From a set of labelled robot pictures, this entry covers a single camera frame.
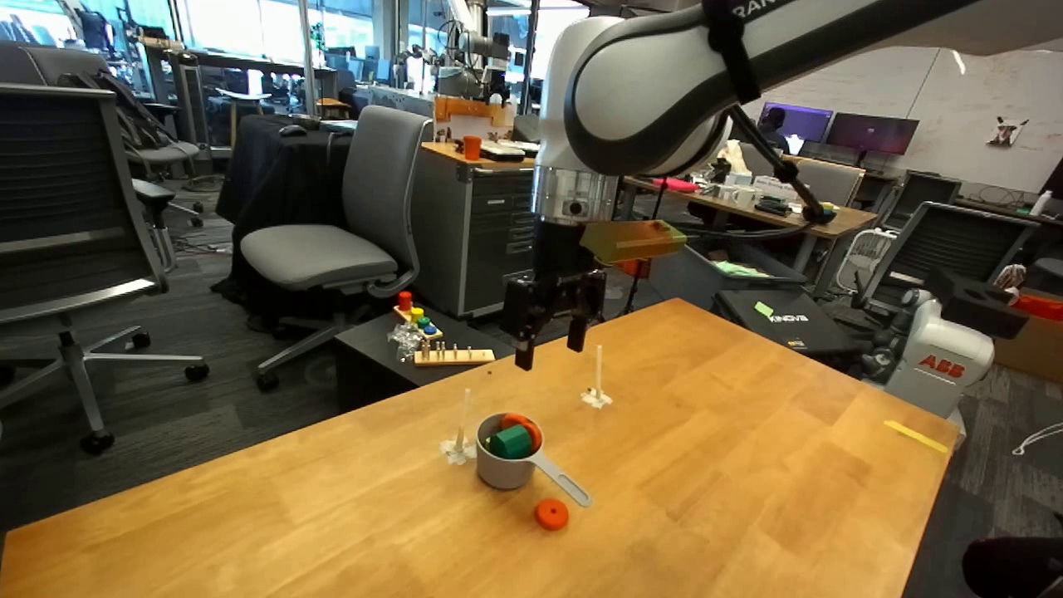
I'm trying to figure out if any white ABB robot part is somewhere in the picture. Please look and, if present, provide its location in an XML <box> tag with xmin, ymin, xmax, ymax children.
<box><xmin>879</xmin><ymin>288</ymin><xmax>996</xmax><ymax>423</ymax></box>

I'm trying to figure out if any black box green label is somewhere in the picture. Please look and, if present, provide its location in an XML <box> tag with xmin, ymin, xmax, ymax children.
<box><xmin>710</xmin><ymin>282</ymin><xmax>870</xmax><ymax>359</ymax></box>

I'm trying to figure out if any round wooden desk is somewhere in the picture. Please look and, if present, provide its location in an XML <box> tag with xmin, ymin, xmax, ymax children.
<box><xmin>662</xmin><ymin>178</ymin><xmax>879</xmax><ymax>242</ymax></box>

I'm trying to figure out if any black side stool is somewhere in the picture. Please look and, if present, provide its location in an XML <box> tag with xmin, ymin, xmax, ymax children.
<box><xmin>329</xmin><ymin>310</ymin><xmax>529</xmax><ymax>411</ymax></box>

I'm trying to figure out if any cardboard box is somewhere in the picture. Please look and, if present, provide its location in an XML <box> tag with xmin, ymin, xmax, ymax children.
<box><xmin>994</xmin><ymin>311</ymin><xmax>1063</xmax><ymax>378</ymax></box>

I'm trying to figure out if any yellow tape strip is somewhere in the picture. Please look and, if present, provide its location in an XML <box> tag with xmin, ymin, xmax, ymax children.
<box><xmin>879</xmin><ymin>414</ymin><xmax>952</xmax><ymax>459</ymax></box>

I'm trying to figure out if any black rounded object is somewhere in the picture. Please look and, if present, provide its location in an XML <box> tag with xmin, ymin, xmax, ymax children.
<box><xmin>961</xmin><ymin>534</ymin><xmax>1063</xmax><ymax>598</ymax></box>

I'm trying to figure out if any green cylinder block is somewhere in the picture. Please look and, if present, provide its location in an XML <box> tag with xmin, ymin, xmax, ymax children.
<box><xmin>488</xmin><ymin>423</ymin><xmax>538</xmax><ymax>459</ymax></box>

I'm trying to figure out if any black bracket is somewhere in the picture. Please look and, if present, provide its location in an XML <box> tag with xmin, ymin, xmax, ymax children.
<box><xmin>927</xmin><ymin>266</ymin><xmax>1033</xmax><ymax>341</ymax></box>

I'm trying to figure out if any grey drawer cabinet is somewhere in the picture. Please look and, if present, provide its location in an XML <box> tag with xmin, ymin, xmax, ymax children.
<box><xmin>408</xmin><ymin>140</ymin><xmax>544</xmax><ymax>324</ymax></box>

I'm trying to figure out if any clear plastic bag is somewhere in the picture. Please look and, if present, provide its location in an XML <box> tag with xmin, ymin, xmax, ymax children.
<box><xmin>385</xmin><ymin>323</ymin><xmax>432</xmax><ymax>365</ymax></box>

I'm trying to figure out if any grey cup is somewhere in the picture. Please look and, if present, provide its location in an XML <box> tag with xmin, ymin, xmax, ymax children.
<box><xmin>474</xmin><ymin>411</ymin><xmax>598</xmax><ymax>510</ymax></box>

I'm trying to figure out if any black mesh chair back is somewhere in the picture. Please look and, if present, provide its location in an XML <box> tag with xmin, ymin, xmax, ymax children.
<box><xmin>856</xmin><ymin>196</ymin><xmax>1043</xmax><ymax>319</ymax></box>

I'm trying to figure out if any black cloth cover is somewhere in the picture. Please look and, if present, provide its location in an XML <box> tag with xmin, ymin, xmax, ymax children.
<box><xmin>215</xmin><ymin>108</ymin><xmax>358</xmax><ymax>303</ymax></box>

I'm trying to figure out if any grey office chair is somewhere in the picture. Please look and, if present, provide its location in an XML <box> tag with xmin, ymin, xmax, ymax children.
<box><xmin>236</xmin><ymin>103</ymin><xmax>440</xmax><ymax>393</ymax></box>

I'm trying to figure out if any black mesh office chair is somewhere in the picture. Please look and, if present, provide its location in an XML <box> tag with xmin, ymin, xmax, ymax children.
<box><xmin>0</xmin><ymin>78</ymin><xmax>214</xmax><ymax>459</ymax></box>

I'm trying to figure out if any colourful shape sorter toy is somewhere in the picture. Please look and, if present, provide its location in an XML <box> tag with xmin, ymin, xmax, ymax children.
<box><xmin>390</xmin><ymin>288</ymin><xmax>446</xmax><ymax>349</ymax></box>

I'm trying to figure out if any orange white box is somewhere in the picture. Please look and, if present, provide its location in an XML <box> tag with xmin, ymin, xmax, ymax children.
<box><xmin>432</xmin><ymin>92</ymin><xmax>518</xmax><ymax>141</ymax></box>

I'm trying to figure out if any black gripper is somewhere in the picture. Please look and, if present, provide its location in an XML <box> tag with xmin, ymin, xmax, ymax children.
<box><xmin>501</xmin><ymin>222</ymin><xmax>610</xmax><ymax>375</ymax></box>

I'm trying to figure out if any red box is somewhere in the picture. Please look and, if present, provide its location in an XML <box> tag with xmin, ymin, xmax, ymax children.
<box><xmin>1011</xmin><ymin>288</ymin><xmax>1063</xmax><ymax>324</ymax></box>

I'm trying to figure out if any olive wrist camera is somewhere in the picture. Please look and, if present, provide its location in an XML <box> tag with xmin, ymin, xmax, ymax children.
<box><xmin>578</xmin><ymin>216</ymin><xmax>692</xmax><ymax>280</ymax></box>

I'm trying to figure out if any wooden peg board toy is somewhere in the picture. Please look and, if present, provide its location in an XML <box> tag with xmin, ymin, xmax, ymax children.
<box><xmin>408</xmin><ymin>341</ymin><xmax>497</xmax><ymax>368</ymax></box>

